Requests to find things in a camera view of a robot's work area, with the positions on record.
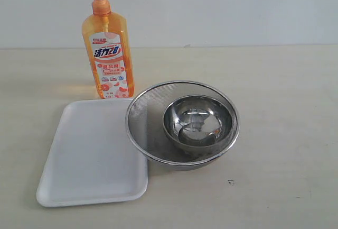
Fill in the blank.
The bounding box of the orange dish soap pump bottle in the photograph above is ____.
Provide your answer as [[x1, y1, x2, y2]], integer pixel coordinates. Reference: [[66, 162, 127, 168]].
[[82, 0, 135, 99]]

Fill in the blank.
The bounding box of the small stainless steel bowl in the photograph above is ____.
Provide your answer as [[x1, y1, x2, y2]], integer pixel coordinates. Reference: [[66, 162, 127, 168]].
[[163, 95, 238, 157]]

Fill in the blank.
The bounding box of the steel mesh strainer basket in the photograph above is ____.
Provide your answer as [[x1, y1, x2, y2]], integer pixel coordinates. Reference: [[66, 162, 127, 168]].
[[125, 80, 240, 171]]

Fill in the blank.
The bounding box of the white foam tray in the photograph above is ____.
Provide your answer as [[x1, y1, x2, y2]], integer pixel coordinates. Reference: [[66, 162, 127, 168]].
[[36, 98, 148, 207]]

